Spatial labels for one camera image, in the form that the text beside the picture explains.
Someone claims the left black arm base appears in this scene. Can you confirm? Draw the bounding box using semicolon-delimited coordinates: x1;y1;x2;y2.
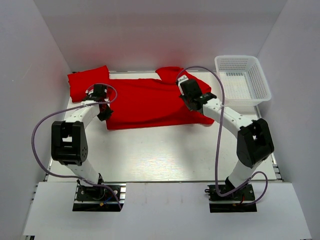
72;183;126;212

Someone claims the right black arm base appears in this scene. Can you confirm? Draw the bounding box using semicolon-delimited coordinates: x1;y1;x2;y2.
204;184;257;213

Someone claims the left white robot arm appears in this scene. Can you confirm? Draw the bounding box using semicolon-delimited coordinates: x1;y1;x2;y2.
51;84;113;200

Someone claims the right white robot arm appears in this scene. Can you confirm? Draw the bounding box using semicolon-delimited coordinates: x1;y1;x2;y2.
176;75;275;200

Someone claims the folded red t shirt stack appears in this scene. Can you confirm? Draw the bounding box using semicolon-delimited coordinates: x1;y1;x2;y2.
67;65;110;103

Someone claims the white plastic basket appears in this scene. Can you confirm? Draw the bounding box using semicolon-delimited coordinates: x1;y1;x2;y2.
214;55;272;107

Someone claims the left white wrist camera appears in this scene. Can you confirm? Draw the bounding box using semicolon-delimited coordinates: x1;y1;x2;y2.
85;88;94;97

